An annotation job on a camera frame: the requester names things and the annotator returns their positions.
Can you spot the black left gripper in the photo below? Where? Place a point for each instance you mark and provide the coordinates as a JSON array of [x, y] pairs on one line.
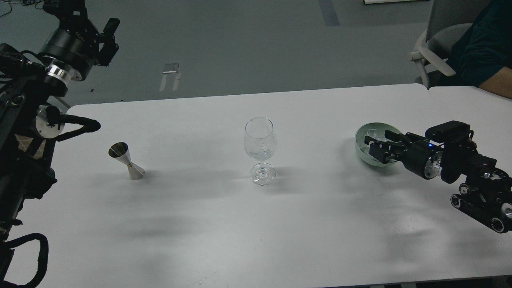
[[74, 47]]

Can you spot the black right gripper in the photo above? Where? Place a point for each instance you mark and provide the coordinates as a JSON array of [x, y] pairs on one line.
[[416, 152]]

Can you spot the steel double jigger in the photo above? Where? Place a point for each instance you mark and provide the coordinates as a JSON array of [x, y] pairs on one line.
[[120, 152]]

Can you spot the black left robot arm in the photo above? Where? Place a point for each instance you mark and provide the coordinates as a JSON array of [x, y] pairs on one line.
[[31, 126]]

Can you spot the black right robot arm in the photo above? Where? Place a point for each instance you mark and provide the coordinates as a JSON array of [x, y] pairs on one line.
[[447, 151]]

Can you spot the clear wine glass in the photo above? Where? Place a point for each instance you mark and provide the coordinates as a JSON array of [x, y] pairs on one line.
[[260, 143]]

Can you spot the green bowl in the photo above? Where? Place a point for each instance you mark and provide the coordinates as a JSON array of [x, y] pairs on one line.
[[375, 130]]

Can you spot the seated person in teal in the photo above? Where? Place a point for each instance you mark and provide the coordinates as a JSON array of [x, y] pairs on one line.
[[482, 57]]

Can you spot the beige checked cloth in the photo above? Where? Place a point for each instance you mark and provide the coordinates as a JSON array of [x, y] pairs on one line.
[[24, 143]]

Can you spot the grey office chair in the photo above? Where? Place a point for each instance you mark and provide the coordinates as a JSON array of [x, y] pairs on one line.
[[447, 22]]

